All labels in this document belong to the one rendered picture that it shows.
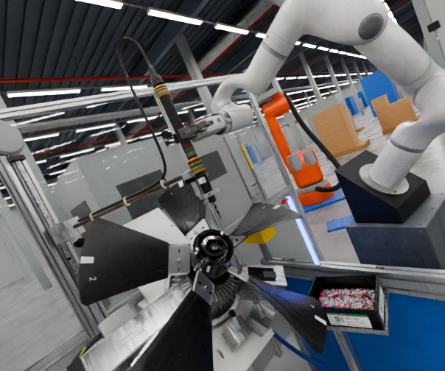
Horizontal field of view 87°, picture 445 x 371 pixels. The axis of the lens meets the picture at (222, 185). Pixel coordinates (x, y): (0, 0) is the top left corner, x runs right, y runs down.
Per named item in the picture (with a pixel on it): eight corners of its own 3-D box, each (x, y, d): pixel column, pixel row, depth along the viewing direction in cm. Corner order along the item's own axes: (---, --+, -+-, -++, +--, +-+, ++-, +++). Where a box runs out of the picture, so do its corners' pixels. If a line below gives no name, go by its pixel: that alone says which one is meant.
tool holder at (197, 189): (191, 204, 74) (177, 175, 73) (199, 198, 81) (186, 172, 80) (216, 193, 71) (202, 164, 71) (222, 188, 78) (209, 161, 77)
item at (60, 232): (54, 247, 93) (44, 228, 92) (69, 240, 100) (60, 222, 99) (72, 240, 90) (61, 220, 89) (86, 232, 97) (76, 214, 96)
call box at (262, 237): (244, 246, 128) (236, 228, 127) (256, 236, 134) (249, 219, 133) (266, 246, 115) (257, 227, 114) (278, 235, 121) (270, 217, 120)
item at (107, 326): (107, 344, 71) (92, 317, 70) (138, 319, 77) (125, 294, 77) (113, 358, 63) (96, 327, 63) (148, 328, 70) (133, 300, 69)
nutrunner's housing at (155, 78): (205, 205, 75) (141, 68, 71) (209, 202, 79) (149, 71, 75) (216, 201, 74) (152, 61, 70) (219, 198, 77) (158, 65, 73)
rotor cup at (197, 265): (238, 279, 74) (248, 258, 65) (195, 297, 68) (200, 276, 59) (218, 241, 83) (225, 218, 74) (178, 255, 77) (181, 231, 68)
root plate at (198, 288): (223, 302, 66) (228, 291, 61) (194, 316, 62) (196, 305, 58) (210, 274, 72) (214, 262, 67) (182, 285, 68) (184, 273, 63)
